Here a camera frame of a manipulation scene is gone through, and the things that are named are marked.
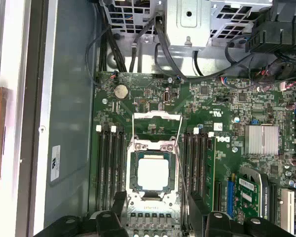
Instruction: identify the metal drive cage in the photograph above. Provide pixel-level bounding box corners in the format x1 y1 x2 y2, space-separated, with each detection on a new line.
101 0 274 51

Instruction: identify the CPU socket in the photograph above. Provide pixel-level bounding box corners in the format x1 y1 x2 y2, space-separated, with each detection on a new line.
127 137 181 210

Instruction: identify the silver CPU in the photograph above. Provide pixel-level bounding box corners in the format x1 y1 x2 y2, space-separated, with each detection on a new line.
135 151 173 192

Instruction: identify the silver heat sink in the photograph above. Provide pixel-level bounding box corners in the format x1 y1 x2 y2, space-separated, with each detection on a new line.
244 124 280 157

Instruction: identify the metal socket cover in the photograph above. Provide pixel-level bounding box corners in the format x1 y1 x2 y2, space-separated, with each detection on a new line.
132 111 183 151

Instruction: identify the metal locking lever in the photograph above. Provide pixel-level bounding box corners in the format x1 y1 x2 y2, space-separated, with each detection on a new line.
173 144 190 203

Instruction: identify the black plastic shroud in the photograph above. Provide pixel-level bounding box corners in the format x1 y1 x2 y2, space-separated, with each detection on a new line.
245 0 296 83

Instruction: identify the RAM slot with white clips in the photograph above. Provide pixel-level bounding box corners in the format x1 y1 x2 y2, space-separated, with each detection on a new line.
191 127 200 196
95 125 104 212
111 125 118 196

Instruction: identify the black graphics card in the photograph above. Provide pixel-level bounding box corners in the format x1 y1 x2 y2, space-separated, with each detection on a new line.
226 165 279 226

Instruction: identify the green RAM stick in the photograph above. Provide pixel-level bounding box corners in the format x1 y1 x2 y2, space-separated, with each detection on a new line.
205 131 217 212

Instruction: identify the black PC case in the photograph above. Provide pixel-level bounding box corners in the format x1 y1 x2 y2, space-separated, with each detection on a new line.
14 0 296 237

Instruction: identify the blue expansion slot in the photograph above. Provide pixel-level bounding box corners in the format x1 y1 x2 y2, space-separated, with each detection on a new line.
226 179 236 220

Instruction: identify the short black expansion slot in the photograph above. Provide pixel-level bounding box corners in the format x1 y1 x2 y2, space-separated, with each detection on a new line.
213 179 222 212

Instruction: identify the green motherboard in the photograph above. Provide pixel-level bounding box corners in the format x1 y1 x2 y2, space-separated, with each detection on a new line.
90 71 296 237

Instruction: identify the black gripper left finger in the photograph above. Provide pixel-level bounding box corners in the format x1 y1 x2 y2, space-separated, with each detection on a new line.
33 191 129 237

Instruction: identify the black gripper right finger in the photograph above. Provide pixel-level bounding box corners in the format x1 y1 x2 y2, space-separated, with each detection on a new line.
187 192 296 237

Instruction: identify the silver coin battery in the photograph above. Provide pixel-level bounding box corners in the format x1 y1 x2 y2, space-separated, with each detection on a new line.
113 84 129 100

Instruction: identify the RAM slot with black clips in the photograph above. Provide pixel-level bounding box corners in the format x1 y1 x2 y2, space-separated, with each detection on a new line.
184 133 190 197
104 129 111 212
198 134 206 198
118 130 126 193

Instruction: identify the black wire bundle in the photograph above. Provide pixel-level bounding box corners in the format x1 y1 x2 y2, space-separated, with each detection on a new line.
98 0 129 74

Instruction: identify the white expansion slot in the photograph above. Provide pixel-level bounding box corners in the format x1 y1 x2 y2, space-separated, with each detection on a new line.
280 188 296 235

